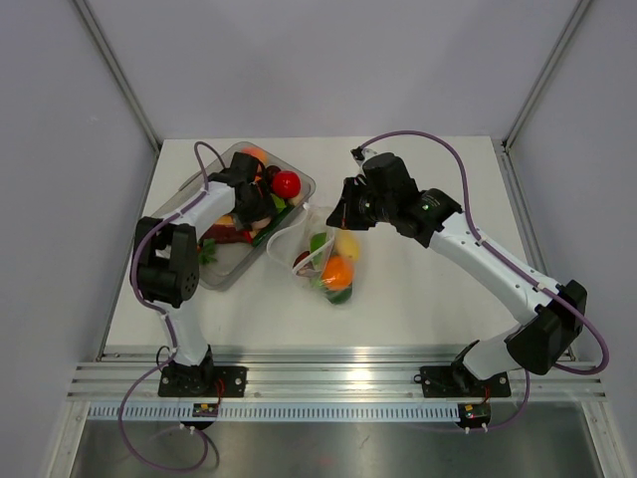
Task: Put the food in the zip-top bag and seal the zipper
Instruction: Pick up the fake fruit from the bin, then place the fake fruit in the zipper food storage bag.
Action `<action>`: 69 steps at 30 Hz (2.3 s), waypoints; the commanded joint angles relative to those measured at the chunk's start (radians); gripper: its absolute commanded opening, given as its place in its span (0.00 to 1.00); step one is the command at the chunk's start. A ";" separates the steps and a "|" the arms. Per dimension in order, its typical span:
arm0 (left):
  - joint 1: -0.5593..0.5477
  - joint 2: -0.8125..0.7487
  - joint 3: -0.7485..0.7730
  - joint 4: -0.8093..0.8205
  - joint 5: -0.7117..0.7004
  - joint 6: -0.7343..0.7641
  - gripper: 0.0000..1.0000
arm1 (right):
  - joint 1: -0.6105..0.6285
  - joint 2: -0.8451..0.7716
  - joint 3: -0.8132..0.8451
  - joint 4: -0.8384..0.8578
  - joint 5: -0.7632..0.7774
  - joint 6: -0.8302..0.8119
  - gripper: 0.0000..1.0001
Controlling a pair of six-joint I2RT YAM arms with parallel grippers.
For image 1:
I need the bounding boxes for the white slotted cable duct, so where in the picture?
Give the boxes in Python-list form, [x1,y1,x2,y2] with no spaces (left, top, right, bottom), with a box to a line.
[89,400,460,423]

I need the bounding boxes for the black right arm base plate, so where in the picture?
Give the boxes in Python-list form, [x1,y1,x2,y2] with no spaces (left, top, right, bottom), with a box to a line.
[413,364,512,398]

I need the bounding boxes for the clear zip top bag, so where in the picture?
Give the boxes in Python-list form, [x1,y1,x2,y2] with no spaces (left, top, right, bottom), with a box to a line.
[266,203,362,306]

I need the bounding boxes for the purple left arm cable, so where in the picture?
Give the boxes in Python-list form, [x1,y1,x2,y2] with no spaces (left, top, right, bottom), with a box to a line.
[116,140,225,472]

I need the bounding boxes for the toy peach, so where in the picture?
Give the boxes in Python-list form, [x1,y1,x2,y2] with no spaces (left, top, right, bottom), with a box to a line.
[241,146,269,164]

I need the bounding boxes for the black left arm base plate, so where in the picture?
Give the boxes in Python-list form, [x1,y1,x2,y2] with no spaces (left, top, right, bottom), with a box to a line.
[157,364,248,398]

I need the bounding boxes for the aluminium rail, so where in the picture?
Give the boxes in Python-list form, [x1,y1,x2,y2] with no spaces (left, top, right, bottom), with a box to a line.
[67,346,608,402]

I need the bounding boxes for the dark toy grapes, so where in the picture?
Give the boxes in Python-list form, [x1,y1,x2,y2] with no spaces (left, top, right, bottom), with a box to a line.
[265,165,281,182]

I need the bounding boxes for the bright red toy tomato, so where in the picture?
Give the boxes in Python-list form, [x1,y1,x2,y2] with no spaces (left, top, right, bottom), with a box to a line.
[272,170,302,199]

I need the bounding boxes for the yellow toy mango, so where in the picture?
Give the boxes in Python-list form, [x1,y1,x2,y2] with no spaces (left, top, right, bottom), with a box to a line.
[334,230,360,263]

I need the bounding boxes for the orange toy orange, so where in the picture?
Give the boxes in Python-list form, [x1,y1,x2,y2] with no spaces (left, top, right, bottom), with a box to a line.
[320,256,354,291]

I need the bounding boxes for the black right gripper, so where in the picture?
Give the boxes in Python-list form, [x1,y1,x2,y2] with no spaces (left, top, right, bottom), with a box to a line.
[328,177,396,231]

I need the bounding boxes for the dark green toy avocado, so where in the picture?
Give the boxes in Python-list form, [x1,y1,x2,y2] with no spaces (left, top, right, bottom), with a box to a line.
[325,286,353,305]

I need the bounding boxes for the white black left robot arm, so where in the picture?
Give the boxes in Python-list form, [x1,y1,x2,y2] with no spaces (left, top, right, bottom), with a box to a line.
[130,152,277,396]

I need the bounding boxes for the toy raw meat slab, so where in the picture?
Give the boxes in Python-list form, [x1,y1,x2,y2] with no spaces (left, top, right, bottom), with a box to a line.
[210,215,252,244]

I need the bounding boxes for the clear plastic food tray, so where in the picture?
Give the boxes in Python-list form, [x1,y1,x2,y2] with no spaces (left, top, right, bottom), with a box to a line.
[143,141,316,291]

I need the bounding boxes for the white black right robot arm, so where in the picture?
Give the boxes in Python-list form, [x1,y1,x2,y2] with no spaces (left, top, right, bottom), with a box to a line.
[326,152,587,394]

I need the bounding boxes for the green toy lime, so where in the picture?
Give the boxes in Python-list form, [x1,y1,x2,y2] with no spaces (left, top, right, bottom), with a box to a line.
[271,194,288,213]

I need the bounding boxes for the dark red toy apple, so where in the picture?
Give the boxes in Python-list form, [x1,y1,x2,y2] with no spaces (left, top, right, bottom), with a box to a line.
[293,251,315,276]

